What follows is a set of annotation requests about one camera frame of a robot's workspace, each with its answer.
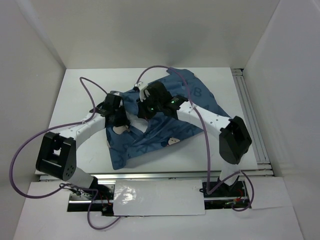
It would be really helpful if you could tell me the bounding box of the aluminium side rail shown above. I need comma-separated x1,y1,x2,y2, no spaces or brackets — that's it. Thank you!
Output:
231,68,274,176

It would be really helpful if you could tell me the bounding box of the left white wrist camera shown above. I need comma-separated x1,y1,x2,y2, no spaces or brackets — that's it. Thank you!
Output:
109,91,123,98

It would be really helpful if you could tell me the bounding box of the white pillow yellow trim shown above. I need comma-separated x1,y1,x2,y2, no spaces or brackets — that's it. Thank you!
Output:
126,112,149,133

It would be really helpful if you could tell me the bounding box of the white cover sheet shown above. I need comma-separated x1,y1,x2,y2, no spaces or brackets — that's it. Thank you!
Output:
113,179,206,217

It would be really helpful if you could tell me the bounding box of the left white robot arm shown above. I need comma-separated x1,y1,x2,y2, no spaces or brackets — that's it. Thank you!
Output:
35,92,130,200

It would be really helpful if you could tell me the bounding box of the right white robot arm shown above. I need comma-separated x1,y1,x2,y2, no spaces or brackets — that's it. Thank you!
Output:
134,81,252,196

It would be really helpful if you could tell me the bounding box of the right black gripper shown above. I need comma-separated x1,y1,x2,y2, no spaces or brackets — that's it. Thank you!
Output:
136,93,162,121

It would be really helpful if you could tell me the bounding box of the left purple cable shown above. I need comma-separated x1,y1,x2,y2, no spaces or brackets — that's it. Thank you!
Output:
9,76,126,230

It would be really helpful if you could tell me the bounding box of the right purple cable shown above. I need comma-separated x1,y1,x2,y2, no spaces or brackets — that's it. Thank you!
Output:
136,65,256,211

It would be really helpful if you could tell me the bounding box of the aluminium front rail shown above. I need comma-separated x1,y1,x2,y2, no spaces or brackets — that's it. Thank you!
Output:
38,169,226,182

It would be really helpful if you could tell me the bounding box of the blue cartoon print pillowcase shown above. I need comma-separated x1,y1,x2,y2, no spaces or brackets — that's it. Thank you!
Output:
106,69,228,170

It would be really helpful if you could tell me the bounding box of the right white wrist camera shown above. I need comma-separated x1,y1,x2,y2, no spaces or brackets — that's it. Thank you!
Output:
133,81,150,102

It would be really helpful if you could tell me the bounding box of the purple cable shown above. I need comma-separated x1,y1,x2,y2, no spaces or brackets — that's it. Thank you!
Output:
9,76,126,230
136,65,256,211

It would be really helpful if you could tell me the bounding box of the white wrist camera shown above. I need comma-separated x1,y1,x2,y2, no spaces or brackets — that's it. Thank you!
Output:
109,91,123,98
133,81,150,102

